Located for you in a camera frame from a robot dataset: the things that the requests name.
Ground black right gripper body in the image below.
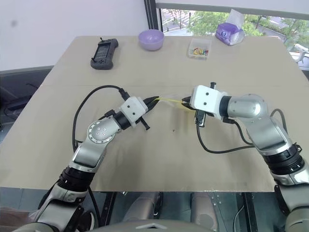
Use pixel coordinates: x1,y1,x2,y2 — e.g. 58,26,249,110
189,96,208,128

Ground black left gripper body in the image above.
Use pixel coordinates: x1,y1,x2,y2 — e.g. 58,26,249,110
136,99,151,131

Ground yellow rubber band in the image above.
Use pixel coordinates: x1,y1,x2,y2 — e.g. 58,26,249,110
156,93,195,113

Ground clear box of colourful clips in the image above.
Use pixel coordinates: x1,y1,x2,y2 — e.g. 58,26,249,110
187,37,212,59

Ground purple plastic bowl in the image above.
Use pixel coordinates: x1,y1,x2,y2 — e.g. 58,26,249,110
138,29,165,52

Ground black handheld controller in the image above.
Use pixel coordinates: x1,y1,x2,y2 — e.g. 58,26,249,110
90,36,120,71

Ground purple tissue pack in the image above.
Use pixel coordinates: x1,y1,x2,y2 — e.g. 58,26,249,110
215,8,246,46

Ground grey robot torso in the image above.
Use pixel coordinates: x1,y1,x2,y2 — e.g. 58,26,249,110
95,218,219,232

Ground white device beside table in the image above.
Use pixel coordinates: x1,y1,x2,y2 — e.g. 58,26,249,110
290,44,309,65

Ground black sofa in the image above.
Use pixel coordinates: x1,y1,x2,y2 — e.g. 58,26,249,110
0,65,55,127

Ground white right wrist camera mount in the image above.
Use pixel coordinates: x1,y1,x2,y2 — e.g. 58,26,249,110
189,85,229,121

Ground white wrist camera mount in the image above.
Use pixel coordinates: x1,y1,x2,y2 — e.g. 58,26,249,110
119,96,150,128
189,85,229,121

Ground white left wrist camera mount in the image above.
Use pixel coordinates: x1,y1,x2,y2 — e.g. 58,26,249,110
119,96,150,128

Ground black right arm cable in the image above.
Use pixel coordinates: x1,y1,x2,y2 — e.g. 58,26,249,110
196,108,288,154

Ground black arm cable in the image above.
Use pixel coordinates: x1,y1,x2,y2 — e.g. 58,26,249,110
72,85,129,151
196,108,288,154

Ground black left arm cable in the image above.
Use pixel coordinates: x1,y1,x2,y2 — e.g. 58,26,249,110
72,85,129,151

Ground dark window frame post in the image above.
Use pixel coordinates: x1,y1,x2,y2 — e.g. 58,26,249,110
143,0,162,32

